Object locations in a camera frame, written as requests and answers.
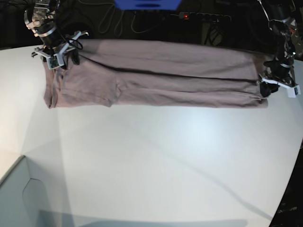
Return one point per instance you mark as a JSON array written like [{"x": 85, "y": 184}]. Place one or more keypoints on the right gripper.
[{"x": 57, "y": 44}]

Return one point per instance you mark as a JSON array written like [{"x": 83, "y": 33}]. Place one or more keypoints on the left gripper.
[{"x": 277, "y": 73}]

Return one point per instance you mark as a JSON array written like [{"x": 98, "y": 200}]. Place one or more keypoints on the mauve t-shirt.
[{"x": 141, "y": 72}]

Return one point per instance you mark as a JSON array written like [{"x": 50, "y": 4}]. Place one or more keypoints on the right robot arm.
[{"x": 42, "y": 18}]

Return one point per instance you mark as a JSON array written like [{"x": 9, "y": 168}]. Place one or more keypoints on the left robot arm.
[{"x": 281, "y": 22}]

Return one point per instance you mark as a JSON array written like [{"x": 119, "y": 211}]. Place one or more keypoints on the blue plastic box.
[{"x": 147, "y": 4}]

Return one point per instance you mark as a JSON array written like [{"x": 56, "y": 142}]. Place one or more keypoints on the white power strip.
[{"x": 204, "y": 17}]

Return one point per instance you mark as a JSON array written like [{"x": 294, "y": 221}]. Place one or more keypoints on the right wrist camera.
[{"x": 55, "y": 61}]

